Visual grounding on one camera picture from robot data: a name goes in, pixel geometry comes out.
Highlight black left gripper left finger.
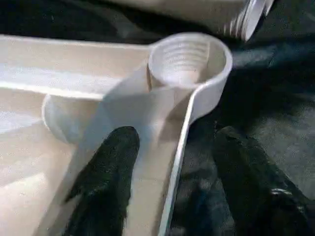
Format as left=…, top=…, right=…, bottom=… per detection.
left=60, top=125, right=141, bottom=236

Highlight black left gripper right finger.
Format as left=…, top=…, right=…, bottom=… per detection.
left=213, top=125, right=315, bottom=236

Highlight white plastic table top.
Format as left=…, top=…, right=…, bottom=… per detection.
left=0, top=31, right=233, bottom=236

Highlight white plastic table leg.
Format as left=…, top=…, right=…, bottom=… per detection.
left=103, top=0, right=275, bottom=41

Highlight black glossy mat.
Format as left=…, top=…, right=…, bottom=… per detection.
left=0, top=0, right=315, bottom=236

